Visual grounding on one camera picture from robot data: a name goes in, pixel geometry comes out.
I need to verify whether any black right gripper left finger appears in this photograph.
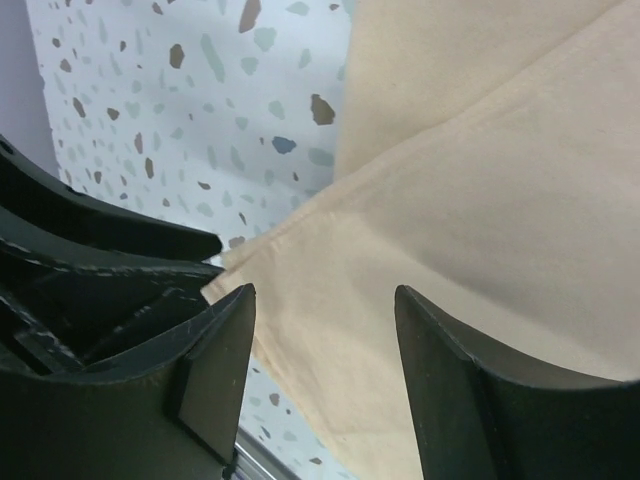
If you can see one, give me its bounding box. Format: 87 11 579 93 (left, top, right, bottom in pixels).
1 285 256 479

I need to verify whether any aluminium rail frame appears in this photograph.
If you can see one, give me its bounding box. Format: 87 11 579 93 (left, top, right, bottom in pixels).
222 428 299 480

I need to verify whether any beige cloth drape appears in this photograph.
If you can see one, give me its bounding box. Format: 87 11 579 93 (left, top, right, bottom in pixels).
204 1 639 479

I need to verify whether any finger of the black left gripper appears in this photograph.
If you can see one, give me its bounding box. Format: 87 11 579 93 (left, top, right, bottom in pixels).
1 138 222 261
1 242 221 373

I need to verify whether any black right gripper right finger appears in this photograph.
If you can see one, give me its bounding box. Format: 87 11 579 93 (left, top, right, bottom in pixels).
395 286 639 479

